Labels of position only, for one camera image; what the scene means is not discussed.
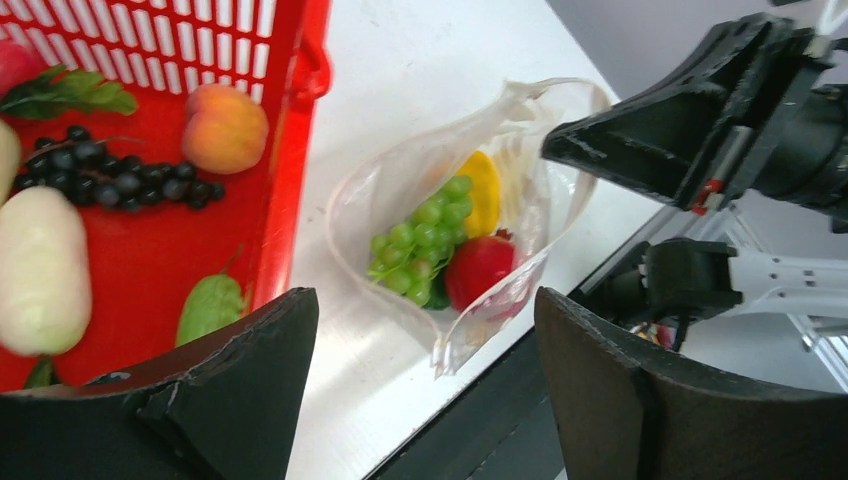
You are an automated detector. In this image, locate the red toy food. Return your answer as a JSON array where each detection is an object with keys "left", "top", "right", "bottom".
[{"left": 444, "top": 235, "right": 516, "bottom": 311}]

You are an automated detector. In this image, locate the green grape bunch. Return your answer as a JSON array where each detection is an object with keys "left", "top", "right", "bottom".
[{"left": 367, "top": 175, "right": 472, "bottom": 308}]

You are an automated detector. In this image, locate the orange peach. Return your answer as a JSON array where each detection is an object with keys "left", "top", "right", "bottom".
[{"left": 181, "top": 83, "right": 270, "bottom": 175}]

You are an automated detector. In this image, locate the long white radish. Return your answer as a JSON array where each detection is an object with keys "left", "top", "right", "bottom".
[{"left": 0, "top": 121, "right": 22, "bottom": 204}]

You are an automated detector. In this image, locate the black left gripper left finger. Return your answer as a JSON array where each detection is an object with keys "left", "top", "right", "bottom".
[{"left": 1, "top": 288, "right": 319, "bottom": 479}]

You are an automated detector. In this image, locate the green toy pepper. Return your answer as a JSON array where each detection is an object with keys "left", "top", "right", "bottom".
[{"left": 423, "top": 270, "right": 451, "bottom": 311}]

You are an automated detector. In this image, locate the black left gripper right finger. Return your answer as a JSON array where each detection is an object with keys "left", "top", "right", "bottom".
[{"left": 534, "top": 287, "right": 847, "bottom": 479}]

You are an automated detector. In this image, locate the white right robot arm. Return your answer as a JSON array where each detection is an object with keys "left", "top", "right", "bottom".
[{"left": 541, "top": 13, "right": 847, "bottom": 339}]

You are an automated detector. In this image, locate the yellow toy food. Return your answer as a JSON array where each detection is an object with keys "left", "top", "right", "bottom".
[{"left": 456, "top": 150, "right": 501, "bottom": 238}]

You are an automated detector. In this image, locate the red plastic shopping basket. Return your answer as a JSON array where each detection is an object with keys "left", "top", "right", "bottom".
[{"left": 1, "top": 1, "right": 331, "bottom": 385}]

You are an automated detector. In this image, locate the black grape bunch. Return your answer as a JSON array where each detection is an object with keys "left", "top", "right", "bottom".
[{"left": 12, "top": 125, "right": 227, "bottom": 212}]

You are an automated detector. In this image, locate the short white radish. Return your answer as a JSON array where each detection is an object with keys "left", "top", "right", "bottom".
[{"left": 1, "top": 186, "right": 93, "bottom": 357}]

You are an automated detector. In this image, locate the aluminium frame rail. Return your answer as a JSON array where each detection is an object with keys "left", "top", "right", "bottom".
[{"left": 788, "top": 314, "right": 847, "bottom": 392}]

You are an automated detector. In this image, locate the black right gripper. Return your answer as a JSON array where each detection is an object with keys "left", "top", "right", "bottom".
[{"left": 541, "top": 14, "right": 847, "bottom": 232}]

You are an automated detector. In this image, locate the clear dotted zip top bag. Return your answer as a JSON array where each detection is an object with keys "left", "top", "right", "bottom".
[{"left": 325, "top": 78, "right": 610, "bottom": 377}]

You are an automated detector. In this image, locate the green leaf vegetable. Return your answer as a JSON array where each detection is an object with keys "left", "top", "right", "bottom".
[{"left": 175, "top": 245, "right": 247, "bottom": 347}]

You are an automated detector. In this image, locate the green leafy sprig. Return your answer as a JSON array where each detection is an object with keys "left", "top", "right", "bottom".
[{"left": 1, "top": 64, "right": 139, "bottom": 120}]

